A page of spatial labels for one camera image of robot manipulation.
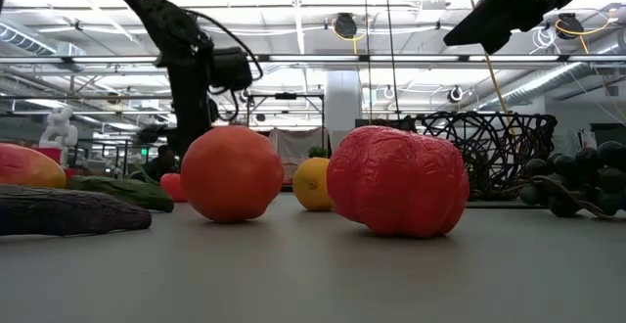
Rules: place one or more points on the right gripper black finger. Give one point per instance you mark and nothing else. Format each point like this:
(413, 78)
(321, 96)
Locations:
(489, 24)

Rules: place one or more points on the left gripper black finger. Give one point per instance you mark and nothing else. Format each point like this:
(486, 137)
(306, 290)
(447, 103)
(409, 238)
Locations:
(188, 132)

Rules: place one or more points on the long red chili pepper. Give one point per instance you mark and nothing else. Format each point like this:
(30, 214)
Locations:
(171, 186)

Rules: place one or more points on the orange-red tomato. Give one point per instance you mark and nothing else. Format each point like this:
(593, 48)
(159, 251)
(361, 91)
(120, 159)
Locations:
(232, 173)

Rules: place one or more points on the green cucumber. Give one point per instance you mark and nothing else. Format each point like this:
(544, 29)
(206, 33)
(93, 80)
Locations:
(127, 191)

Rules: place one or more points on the yellow-orange lemon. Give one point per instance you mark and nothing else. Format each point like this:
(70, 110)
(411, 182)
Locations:
(312, 186)

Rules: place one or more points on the dark purple eggplant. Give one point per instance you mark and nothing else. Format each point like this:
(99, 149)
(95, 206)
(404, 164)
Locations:
(63, 210)

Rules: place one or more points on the red and yellow mango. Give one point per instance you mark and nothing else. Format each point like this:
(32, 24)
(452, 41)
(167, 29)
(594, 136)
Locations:
(27, 166)

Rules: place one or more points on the dark grape bunch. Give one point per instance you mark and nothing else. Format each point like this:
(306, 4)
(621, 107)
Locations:
(587, 176)

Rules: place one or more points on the red bell pepper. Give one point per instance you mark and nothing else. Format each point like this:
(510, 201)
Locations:
(396, 181)

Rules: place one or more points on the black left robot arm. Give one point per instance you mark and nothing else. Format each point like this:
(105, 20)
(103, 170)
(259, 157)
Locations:
(147, 0)

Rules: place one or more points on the person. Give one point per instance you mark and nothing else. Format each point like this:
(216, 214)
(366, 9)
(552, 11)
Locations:
(164, 164)

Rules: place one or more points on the cloth covered stand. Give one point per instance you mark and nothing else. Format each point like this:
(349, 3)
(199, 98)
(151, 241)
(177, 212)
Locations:
(293, 147)

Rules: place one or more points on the small green potted plant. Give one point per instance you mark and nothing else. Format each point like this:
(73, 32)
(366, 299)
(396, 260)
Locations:
(317, 152)

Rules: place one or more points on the black monitor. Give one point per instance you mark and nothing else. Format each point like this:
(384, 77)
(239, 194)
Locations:
(606, 133)

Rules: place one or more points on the round grey mat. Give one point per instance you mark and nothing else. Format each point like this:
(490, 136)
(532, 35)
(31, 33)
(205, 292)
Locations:
(504, 204)

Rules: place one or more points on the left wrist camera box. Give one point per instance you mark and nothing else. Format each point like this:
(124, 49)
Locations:
(231, 70)

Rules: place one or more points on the black metal frame stand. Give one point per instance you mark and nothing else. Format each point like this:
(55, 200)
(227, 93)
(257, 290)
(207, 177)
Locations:
(286, 96)

